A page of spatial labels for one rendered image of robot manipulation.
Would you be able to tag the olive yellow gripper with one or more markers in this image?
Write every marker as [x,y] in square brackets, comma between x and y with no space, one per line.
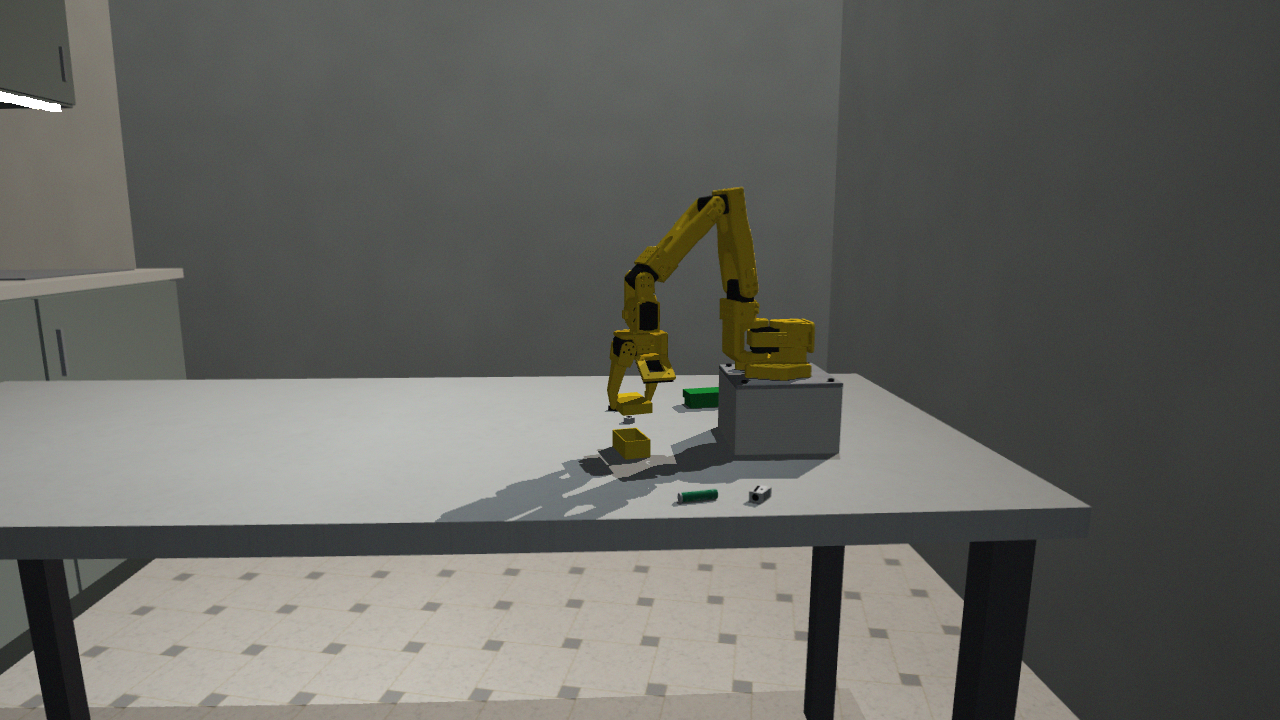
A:
[627,347]

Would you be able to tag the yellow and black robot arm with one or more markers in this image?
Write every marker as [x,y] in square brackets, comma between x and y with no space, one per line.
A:
[784,342]

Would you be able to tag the green aaa battery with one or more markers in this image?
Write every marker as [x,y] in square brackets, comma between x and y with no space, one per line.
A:
[698,495]

